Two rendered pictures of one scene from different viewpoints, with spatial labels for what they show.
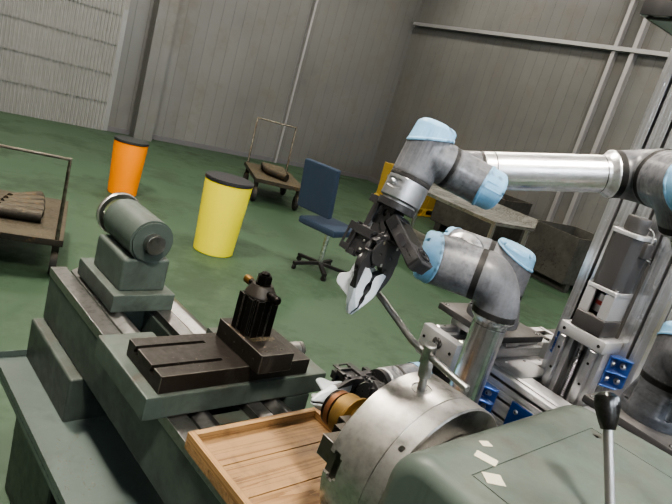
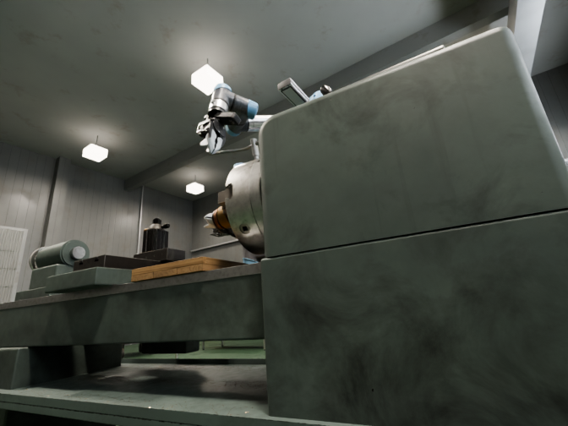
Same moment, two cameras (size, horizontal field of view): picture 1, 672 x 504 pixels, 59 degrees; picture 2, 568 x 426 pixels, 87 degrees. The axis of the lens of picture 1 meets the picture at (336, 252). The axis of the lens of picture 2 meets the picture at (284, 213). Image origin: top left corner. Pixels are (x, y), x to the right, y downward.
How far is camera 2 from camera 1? 0.91 m
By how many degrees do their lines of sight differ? 38
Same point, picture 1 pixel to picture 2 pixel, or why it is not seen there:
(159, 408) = (106, 275)
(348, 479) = (239, 187)
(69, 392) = (16, 359)
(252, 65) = not seen: hidden behind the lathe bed
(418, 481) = (271, 120)
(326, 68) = not seen: hidden behind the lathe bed
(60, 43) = not seen: outside the picture
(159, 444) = (109, 309)
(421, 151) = (220, 90)
